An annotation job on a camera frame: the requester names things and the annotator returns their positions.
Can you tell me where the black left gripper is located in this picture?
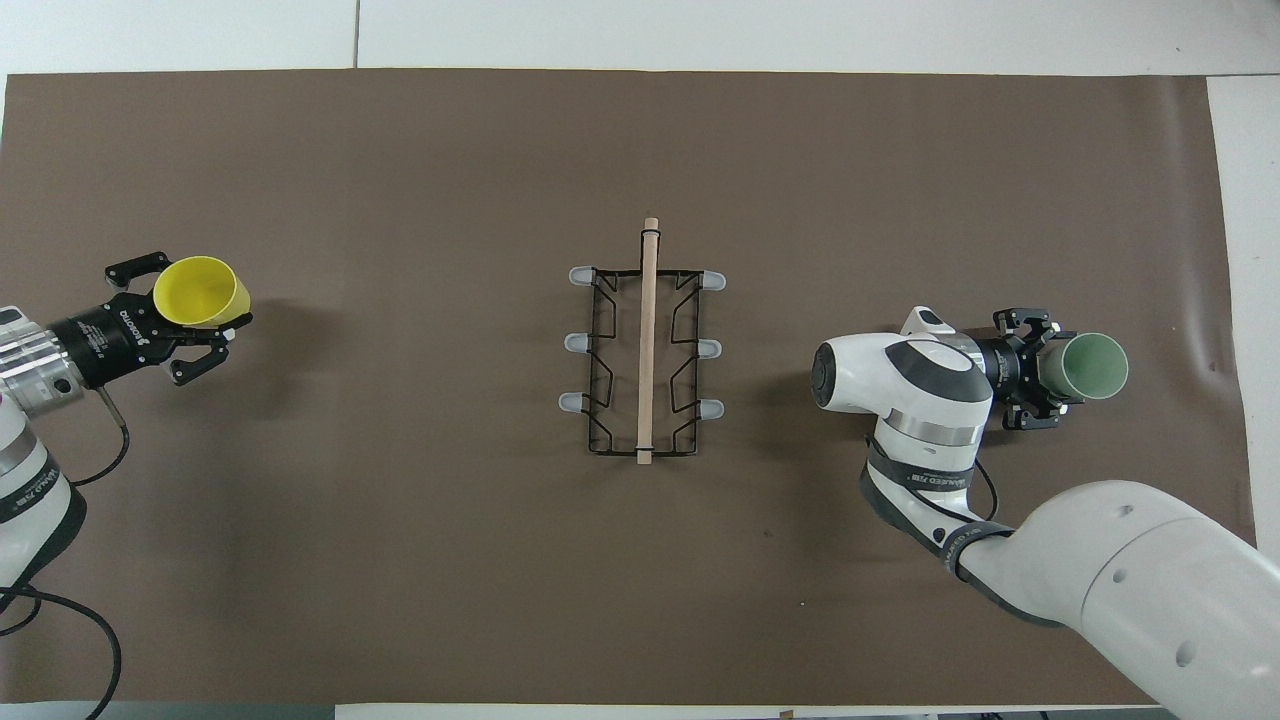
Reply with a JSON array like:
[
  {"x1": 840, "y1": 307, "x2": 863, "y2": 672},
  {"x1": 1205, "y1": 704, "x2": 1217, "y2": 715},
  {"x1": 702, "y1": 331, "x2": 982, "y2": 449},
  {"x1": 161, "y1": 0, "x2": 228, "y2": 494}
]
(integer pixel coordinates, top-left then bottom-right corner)
[{"x1": 48, "y1": 252, "x2": 253, "y2": 389}]

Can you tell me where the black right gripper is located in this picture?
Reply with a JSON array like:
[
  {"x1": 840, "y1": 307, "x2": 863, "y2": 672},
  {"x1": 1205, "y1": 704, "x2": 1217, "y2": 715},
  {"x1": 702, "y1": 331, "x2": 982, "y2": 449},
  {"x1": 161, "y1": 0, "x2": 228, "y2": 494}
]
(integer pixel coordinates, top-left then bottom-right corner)
[{"x1": 978, "y1": 308, "x2": 1069, "y2": 431}]

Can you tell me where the yellow plastic cup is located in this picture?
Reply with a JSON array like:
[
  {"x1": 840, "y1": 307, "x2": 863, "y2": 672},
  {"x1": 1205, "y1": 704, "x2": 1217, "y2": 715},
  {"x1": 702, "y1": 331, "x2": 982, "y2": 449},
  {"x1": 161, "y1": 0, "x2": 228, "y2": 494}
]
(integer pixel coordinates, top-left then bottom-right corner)
[{"x1": 152, "y1": 256, "x2": 251, "y2": 329}]

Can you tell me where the pale green plastic cup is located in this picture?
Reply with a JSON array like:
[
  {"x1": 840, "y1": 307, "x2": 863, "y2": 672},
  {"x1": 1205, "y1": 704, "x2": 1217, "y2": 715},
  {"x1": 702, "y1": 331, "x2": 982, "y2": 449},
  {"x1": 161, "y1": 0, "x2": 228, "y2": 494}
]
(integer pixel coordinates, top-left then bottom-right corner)
[{"x1": 1040, "y1": 333, "x2": 1129, "y2": 401}]

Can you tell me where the brown table mat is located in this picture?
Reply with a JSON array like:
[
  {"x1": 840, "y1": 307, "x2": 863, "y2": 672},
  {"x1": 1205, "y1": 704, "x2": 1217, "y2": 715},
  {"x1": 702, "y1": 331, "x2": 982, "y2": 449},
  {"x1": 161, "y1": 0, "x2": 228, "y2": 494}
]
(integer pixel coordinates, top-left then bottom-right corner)
[{"x1": 0, "y1": 68, "x2": 1276, "y2": 706}]

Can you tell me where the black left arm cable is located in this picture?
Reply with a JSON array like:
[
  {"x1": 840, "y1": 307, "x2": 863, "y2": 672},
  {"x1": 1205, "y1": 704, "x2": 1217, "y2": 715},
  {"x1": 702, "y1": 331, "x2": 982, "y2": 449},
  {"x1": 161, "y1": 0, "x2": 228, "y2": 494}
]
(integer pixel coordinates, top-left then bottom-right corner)
[{"x1": 0, "y1": 385, "x2": 131, "y2": 720}]

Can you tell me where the black wire cup rack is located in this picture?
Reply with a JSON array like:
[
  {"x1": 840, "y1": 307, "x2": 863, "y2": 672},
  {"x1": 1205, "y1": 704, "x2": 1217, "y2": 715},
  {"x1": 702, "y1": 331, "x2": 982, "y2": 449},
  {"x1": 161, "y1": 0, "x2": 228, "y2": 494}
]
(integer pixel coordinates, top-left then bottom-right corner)
[{"x1": 558, "y1": 217, "x2": 727, "y2": 466}]

